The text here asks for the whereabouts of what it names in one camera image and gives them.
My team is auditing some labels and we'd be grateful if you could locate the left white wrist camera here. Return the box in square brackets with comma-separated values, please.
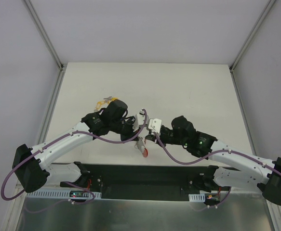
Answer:
[133, 109, 148, 131]

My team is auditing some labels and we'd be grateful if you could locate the right white cable duct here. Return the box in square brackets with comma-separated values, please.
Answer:
[188, 193, 206, 203]

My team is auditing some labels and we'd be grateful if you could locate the red-handled metal keyring organizer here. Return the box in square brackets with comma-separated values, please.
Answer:
[135, 137, 148, 158]

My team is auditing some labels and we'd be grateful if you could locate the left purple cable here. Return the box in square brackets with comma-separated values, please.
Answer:
[0, 108, 147, 214]

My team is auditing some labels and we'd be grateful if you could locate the yellow key tag with keys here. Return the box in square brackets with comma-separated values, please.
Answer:
[94, 96, 118, 112]

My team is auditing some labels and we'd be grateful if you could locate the white cable duct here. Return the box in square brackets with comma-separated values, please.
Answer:
[27, 189, 93, 200]
[188, 193, 206, 203]

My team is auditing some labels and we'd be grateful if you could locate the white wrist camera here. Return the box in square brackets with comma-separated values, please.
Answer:
[147, 118, 162, 134]
[133, 109, 148, 131]

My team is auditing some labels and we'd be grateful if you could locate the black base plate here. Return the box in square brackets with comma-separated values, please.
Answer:
[59, 163, 230, 201]

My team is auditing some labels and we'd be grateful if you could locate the left aluminium frame post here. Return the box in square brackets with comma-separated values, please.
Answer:
[22, 0, 64, 71]

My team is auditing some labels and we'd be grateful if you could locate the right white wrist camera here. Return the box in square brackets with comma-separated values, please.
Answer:
[147, 118, 162, 134]

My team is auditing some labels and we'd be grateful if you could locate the aluminium frame post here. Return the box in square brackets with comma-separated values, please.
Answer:
[229, 0, 278, 73]
[22, 0, 64, 71]

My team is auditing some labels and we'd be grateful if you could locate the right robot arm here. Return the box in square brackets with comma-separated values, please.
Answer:
[141, 116, 281, 206]

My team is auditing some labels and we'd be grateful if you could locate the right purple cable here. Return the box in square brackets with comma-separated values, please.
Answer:
[154, 132, 281, 212]

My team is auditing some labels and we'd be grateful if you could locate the right aluminium frame post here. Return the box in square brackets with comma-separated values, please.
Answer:
[229, 0, 278, 73]

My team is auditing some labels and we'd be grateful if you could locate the purple cable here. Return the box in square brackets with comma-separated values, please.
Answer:
[154, 132, 281, 212]
[0, 108, 147, 214]

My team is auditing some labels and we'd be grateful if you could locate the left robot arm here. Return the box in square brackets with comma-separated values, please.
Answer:
[12, 100, 147, 193]

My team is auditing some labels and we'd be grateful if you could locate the left white cable duct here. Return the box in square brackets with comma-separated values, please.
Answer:
[27, 189, 93, 200]

